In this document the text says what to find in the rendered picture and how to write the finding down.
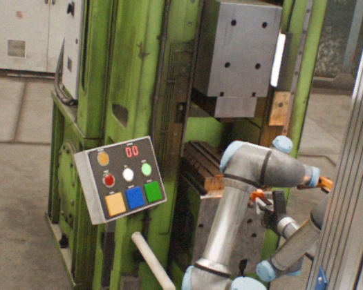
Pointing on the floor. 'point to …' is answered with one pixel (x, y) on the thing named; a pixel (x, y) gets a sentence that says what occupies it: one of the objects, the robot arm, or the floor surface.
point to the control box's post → (108, 253)
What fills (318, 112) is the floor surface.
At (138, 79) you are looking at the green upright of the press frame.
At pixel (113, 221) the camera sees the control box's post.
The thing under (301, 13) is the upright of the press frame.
